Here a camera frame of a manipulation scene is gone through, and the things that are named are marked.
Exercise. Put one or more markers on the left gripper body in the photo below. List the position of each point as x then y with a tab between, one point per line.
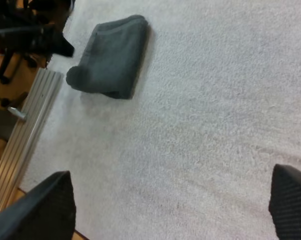
44	40

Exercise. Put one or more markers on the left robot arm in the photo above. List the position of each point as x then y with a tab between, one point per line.
5	15

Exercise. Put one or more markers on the grey metal clamp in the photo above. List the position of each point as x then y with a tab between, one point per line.
16	113

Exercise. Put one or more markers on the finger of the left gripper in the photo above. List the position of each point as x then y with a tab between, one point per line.
65	48

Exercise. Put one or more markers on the ribbed aluminium rail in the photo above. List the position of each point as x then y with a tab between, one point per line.
28	130

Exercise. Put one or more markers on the grey-green towel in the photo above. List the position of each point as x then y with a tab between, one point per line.
113	57

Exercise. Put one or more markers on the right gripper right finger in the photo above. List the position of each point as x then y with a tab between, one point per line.
293	207

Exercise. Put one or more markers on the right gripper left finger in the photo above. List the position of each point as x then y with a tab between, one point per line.
40	215

